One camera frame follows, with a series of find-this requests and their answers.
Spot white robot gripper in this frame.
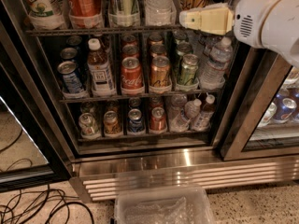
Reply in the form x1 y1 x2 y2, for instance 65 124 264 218
178 0 299 53

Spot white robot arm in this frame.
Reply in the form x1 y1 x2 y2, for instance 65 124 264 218
179 0 299 68

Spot water bottle middle shelf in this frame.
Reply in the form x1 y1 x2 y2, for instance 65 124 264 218
200 37 233 89

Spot clear water bottle top shelf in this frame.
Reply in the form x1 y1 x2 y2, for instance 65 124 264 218
145 0 172 26

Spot green soda can front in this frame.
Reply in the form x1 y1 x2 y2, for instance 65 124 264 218
178 54 199 86

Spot gold caffeine-free coke can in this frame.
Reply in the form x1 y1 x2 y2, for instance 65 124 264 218
149 56 170 88

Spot right water bottle bottom shelf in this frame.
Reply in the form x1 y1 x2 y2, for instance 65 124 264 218
191 94 216 132

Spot red coca-cola can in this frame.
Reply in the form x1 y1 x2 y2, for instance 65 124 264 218
121 57 143 90

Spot left water bottle bottom shelf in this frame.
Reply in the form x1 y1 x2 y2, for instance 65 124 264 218
171 99 202 133

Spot right glass fridge door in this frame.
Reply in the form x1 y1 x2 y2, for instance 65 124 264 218
221 50 299 161

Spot blue can behind right door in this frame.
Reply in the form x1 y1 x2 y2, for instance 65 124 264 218
273 98 297 123

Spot stainless steel fridge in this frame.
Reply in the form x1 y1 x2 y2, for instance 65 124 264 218
0 0 299 203

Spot red can bottom shelf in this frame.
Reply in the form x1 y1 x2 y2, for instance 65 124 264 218
149 107 166 131

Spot blue pepsi can bottom shelf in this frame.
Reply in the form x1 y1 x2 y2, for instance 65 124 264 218
128 109 145 133

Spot orange soda can top shelf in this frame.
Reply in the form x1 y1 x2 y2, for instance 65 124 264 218
68 0 102 29

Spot orange gold can bottom shelf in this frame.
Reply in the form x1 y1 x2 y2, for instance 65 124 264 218
104 111 121 134

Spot blue pepsi can front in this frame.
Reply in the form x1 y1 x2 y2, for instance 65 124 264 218
57 61 85 93

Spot green white can bottom shelf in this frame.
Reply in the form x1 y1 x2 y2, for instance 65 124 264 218
78 113 101 137

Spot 7up can top shelf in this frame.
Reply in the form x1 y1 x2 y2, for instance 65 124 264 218
25 0 62 17

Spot open glass fridge door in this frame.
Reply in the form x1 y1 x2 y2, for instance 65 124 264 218
0 25 71 193

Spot iced tea bottle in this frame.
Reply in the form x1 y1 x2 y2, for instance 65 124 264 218
87 38 115 95

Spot clear plastic bin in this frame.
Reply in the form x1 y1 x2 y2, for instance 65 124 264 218
114 185 216 224

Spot black floor cables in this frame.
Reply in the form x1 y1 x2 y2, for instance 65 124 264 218
0 184 95 224

